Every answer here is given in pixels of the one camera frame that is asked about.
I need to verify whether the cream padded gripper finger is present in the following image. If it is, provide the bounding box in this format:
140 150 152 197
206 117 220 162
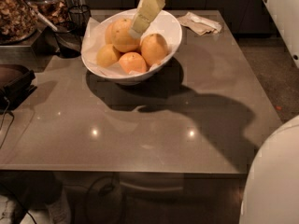
129 0 165 38

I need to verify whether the large top orange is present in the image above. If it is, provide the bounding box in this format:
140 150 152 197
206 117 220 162
111 18 140 53

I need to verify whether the white ceramic bowl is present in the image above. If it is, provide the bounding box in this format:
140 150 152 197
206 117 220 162
80 7 183 86

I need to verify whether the right orange in bowl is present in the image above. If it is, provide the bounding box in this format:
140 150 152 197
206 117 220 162
140 34 168 66

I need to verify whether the hidden back orange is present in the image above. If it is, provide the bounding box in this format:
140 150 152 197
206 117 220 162
105 22 113 44

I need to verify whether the front centre orange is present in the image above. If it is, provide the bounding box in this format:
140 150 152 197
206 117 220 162
119 52 147 74

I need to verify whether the white paper bowl liner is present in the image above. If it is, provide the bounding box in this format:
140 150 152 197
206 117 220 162
81 9 177 78

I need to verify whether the left yellowish orange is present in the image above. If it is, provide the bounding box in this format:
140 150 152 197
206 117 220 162
96 44 121 68

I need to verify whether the crumpled paper napkin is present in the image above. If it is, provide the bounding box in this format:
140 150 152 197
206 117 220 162
178 12 222 35

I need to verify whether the dark glass cup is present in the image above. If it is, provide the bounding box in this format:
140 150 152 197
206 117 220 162
54 21 81 58

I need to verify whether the steel tray stand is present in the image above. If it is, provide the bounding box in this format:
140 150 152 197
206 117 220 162
0 28 58 72

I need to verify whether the black device at left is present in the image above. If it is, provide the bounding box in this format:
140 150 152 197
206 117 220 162
0 64 36 110

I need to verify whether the black wire mesh cup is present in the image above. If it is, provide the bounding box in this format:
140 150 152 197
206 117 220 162
68 5 91 36

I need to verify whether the white utensil handle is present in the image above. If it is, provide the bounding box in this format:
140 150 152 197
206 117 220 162
33 10 58 32

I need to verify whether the thin black cable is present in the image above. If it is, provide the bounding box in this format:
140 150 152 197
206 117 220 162
0 97 16 150

